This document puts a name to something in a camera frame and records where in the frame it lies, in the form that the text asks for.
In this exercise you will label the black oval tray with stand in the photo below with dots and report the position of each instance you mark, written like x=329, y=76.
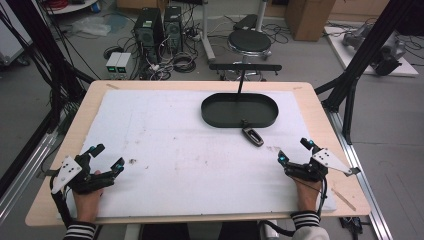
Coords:
x=239, y=110

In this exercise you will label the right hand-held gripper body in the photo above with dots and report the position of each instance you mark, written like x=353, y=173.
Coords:
x=321, y=163

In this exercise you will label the person's left hand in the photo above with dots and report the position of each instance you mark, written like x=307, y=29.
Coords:
x=87, y=205

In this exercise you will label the black computer tower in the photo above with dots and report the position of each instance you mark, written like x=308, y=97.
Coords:
x=148, y=33
x=173, y=28

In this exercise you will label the white floor board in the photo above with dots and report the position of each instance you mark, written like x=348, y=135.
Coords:
x=405, y=68

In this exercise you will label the white foam mat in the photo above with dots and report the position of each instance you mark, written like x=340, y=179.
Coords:
x=186, y=160

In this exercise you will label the black car key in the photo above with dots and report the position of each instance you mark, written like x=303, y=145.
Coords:
x=252, y=134

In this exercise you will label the black round stool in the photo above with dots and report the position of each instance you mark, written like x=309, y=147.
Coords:
x=249, y=41

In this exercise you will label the thin wooden stick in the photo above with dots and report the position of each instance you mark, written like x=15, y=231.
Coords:
x=344, y=199

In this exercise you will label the clear plastic bag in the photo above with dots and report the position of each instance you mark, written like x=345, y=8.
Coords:
x=90, y=26

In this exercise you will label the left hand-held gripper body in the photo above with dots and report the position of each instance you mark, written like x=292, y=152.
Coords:
x=68, y=170

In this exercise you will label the aluminium rail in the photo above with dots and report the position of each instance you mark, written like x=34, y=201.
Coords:
x=23, y=176
x=361, y=173

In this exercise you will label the person's right hand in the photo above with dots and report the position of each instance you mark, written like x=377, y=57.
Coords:
x=307, y=196

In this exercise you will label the brown cardboard box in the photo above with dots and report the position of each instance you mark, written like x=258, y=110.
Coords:
x=308, y=18

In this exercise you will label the black metal frame post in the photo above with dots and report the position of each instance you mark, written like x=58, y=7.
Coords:
x=363, y=56
x=30, y=43

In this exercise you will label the person's dark trouser legs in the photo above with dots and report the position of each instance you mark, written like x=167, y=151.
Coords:
x=200, y=231

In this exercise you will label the white round table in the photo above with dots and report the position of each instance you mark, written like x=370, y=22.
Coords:
x=71, y=6

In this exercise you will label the white power supply box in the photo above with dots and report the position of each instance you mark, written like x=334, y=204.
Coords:
x=112, y=64
x=124, y=64

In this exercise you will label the white table leg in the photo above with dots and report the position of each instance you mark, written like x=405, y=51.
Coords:
x=207, y=36

